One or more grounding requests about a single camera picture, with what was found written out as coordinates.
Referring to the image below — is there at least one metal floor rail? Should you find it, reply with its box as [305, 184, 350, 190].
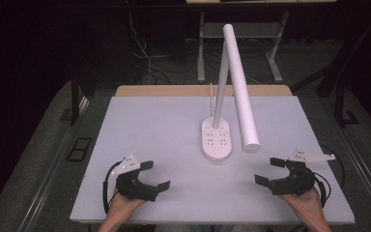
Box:
[17, 96, 91, 232]
[329, 119, 371, 223]

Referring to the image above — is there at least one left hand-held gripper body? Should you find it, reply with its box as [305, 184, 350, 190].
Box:
[110, 153, 159, 203]

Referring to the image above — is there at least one black rectangular floor frame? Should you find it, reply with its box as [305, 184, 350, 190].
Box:
[65, 136, 94, 162]

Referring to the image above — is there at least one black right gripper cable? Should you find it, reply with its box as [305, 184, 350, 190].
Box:
[311, 144, 347, 209]

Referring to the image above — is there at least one person's right hand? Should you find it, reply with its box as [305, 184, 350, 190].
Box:
[277, 187, 324, 221]

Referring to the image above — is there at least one tangle of floor cables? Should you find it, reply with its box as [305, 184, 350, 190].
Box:
[126, 0, 201, 85]

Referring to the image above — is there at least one black stand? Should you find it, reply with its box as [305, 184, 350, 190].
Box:
[332, 75, 361, 129]
[59, 72, 82, 128]

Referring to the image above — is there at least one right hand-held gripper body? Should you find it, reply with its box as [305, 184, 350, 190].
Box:
[268, 148, 337, 197]

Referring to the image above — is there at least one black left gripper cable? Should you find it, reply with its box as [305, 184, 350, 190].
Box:
[101, 160, 124, 216]

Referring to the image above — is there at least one person's left hand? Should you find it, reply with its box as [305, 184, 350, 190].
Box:
[107, 188, 147, 220]

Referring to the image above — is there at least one white desk lamp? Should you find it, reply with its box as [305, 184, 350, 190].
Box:
[201, 23, 262, 163]

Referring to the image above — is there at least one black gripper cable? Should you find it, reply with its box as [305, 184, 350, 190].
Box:
[101, 160, 124, 216]
[311, 144, 347, 209]

